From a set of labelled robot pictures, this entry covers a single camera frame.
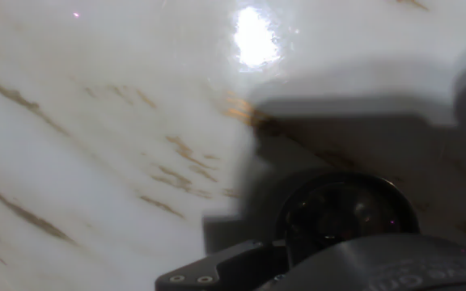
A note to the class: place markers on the marble pattern board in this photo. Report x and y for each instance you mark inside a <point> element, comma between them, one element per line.
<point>95,121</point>

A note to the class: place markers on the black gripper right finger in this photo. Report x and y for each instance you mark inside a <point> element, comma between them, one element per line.
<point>297,252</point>

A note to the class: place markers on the small round steel plate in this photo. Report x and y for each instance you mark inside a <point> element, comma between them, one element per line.
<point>338,210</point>

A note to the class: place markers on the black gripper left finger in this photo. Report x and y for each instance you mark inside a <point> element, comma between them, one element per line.
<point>217,271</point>

